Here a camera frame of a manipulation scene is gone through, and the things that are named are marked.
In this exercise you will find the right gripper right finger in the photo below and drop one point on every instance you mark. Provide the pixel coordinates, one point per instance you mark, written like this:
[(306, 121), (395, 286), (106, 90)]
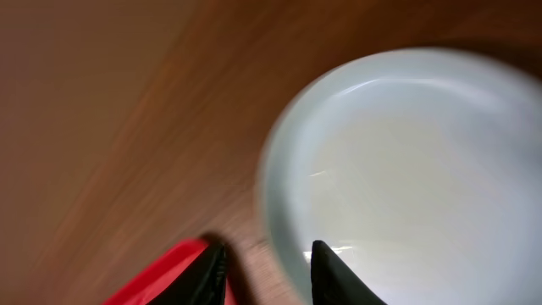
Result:
[(334, 283)]

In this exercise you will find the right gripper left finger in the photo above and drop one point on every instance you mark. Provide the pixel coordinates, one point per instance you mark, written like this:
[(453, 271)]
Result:
[(203, 282)]

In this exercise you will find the white plate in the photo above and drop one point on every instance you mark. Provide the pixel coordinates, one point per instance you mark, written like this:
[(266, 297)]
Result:
[(421, 169)]

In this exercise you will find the red plastic tray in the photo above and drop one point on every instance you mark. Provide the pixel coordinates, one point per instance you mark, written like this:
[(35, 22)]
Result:
[(156, 277)]

